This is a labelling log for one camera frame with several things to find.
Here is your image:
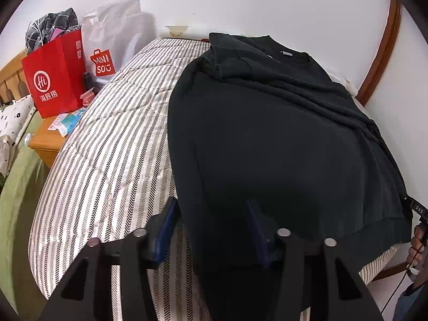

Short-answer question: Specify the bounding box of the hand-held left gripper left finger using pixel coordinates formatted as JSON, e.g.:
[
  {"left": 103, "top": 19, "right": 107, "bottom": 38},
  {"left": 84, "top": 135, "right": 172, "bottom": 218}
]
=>
[{"left": 38, "top": 197, "right": 181, "bottom": 321}]

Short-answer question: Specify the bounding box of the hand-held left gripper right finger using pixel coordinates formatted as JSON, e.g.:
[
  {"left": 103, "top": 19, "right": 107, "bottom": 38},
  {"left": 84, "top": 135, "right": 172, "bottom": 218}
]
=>
[{"left": 244, "top": 200, "right": 385, "bottom": 321}]

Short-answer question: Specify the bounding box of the black sweatshirt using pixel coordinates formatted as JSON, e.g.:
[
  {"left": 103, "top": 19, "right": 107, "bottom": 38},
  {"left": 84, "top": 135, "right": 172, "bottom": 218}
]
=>
[{"left": 166, "top": 32, "right": 413, "bottom": 321}]

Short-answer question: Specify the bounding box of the person's right forearm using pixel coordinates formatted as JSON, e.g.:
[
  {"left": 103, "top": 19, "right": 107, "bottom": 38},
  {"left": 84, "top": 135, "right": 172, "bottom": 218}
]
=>
[{"left": 393, "top": 267, "right": 428, "bottom": 321}]

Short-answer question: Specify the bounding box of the person's right hand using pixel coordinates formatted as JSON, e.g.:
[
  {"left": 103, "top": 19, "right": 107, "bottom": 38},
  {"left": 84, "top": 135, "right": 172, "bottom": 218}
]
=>
[{"left": 407, "top": 223, "right": 428, "bottom": 270}]

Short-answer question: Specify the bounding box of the striped mattress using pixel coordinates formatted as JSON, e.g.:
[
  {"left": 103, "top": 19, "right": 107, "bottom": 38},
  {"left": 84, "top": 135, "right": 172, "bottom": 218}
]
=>
[{"left": 27, "top": 37, "right": 407, "bottom": 321}]

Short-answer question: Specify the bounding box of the green blanket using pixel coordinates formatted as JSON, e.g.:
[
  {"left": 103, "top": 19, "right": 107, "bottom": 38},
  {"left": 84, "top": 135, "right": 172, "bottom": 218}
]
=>
[{"left": 0, "top": 107, "right": 54, "bottom": 308}]

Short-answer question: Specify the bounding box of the blue packet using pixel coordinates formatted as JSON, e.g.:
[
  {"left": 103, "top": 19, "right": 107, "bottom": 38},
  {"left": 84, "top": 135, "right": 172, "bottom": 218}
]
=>
[{"left": 49, "top": 109, "right": 87, "bottom": 137}]

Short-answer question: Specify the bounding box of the wooden nightstand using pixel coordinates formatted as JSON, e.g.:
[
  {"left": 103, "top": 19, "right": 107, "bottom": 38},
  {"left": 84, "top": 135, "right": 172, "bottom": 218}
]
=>
[{"left": 28, "top": 107, "right": 87, "bottom": 169}]

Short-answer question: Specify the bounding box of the small bottle pink cap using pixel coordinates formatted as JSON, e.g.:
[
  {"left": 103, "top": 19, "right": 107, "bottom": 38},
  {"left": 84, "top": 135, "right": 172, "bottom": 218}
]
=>
[{"left": 79, "top": 70, "right": 97, "bottom": 108}]

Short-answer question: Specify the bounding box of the white spotted pillow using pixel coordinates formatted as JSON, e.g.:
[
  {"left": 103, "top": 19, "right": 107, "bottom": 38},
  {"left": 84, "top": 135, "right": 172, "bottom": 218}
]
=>
[{"left": 0, "top": 97, "right": 36, "bottom": 178}]

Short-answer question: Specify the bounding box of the red paper bag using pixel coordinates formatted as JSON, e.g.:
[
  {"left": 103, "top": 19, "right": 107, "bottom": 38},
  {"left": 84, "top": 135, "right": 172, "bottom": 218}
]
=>
[{"left": 22, "top": 28, "right": 89, "bottom": 119}]

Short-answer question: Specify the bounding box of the white shopping bag red logo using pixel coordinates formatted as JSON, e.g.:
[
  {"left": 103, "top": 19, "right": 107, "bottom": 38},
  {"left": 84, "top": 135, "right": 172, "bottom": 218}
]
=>
[{"left": 81, "top": 0, "right": 158, "bottom": 86}]

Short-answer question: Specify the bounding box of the wooden headboard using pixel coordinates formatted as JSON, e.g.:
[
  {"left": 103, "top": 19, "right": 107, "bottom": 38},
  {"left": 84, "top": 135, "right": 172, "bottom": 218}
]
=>
[{"left": 0, "top": 52, "right": 34, "bottom": 106}]

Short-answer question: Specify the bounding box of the dark plaid cloth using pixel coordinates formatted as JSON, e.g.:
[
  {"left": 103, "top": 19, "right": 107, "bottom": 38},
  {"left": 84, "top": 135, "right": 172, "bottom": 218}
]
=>
[{"left": 25, "top": 7, "right": 81, "bottom": 56}]

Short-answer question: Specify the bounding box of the brown wooden door frame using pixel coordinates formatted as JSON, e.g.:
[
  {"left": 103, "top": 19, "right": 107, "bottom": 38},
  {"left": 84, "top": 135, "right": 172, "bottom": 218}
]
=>
[{"left": 356, "top": 0, "right": 415, "bottom": 286}]

